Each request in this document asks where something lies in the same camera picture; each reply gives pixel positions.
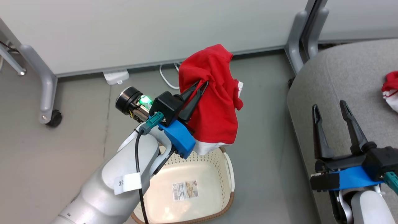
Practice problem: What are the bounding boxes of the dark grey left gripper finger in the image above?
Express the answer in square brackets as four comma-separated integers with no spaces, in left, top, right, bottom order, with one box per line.
[179,81,202,101]
[178,81,209,123]

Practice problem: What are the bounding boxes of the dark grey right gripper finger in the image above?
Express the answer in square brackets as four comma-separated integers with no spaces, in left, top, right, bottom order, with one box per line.
[339,100,377,155]
[312,104,336,161]

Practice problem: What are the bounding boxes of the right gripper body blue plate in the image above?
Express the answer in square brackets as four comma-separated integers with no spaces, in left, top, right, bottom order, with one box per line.
[310,154,386,192]

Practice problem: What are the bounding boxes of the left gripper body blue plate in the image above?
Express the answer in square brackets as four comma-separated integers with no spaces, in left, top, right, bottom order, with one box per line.
[115,86,196,160]

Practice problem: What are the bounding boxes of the plain red white-hemmed garment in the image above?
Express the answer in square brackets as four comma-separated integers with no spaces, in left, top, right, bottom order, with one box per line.
[178,44,244,156]

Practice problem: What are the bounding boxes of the red jersey black number print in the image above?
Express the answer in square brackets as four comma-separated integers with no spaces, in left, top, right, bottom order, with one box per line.
[382,71,398,113]

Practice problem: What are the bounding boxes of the grey fabric sofa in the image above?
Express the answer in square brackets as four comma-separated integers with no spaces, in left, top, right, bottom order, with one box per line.
[287,38,398,224]

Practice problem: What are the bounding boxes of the beige plastic laundry basket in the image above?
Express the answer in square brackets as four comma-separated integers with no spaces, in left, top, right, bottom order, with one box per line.
[131,146,235,224]

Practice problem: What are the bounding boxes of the printed paper basket label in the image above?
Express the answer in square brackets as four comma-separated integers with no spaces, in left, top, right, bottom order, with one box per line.
[172,180,199,202]

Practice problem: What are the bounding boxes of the white power strip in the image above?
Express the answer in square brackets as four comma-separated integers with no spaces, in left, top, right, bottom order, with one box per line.
[103,70,130,86]

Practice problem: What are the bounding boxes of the large white partition panel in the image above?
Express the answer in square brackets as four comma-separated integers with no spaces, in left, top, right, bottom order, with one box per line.
[0,0,311,77]

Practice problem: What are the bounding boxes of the grey upright partition foot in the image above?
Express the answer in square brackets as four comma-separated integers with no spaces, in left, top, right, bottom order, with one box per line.
[285,11,309,75]
[303,8,330,60]

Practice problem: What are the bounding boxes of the narrow white partition panel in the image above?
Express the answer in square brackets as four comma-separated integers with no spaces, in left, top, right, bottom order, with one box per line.
[317,0,398,43]

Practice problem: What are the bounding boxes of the long grey partition foot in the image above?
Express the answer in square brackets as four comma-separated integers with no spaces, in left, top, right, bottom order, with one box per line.
[19,44,59,124]

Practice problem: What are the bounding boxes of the grey metal table leg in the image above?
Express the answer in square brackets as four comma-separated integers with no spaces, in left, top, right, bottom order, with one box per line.
[0,44,27,76]

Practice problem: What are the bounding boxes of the white looped power cable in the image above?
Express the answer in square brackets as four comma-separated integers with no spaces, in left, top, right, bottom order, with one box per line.
[159,62,183,90]

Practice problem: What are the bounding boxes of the teal left camera connector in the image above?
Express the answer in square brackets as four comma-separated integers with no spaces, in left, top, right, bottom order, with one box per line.
[138,112,164,135]

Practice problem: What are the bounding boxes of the teal camera connector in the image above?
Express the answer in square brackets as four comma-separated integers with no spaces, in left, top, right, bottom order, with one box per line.
[138,112,164,135]
[383,172,398,195]

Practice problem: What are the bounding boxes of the teal right camera connector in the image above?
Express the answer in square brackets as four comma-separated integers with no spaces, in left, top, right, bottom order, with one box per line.
[383,172,398,195]

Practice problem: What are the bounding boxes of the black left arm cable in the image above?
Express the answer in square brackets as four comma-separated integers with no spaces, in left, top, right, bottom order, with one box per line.
[135,130,150,224]

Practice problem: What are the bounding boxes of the white paper cable tag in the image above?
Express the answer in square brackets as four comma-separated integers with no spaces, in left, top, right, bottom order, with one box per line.
[114,173,143,196]

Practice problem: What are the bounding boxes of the black floor cables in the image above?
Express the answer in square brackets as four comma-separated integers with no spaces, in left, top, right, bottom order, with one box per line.
[0,40,16,54]

